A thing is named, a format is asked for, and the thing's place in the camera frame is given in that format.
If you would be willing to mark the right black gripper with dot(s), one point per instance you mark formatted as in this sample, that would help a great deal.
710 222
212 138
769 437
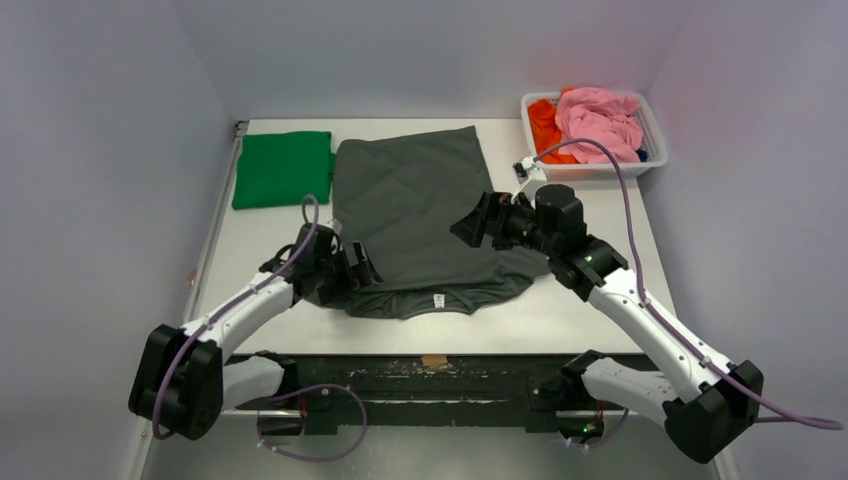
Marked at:
496 220

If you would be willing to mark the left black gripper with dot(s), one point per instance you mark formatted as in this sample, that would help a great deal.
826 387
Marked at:
351 266

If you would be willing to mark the dark grey t-shirt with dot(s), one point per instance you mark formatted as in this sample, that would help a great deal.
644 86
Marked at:
399 196

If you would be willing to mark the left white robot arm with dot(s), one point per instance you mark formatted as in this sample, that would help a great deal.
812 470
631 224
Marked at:
187 376

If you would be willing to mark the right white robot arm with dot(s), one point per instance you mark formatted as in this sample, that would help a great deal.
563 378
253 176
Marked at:
699 396

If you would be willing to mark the brown tape piece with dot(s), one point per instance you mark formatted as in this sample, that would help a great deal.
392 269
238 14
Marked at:
433 362

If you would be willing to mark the folded green t-shirt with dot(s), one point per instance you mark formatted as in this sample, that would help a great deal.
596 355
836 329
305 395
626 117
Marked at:
275 170

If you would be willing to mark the orange t-shirt in basket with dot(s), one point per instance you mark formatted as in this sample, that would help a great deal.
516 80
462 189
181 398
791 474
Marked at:
546 131

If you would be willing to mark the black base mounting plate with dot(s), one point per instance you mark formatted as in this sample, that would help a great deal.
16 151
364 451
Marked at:
536 393

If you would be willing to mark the pink crumpled t-shirt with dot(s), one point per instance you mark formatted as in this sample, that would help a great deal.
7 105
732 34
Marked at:
603 116

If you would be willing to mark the white plastic laundry basket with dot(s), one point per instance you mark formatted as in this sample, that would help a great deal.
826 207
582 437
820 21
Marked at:
653 145

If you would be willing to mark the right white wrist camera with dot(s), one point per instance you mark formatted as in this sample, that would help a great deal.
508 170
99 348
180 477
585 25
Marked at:
530 177

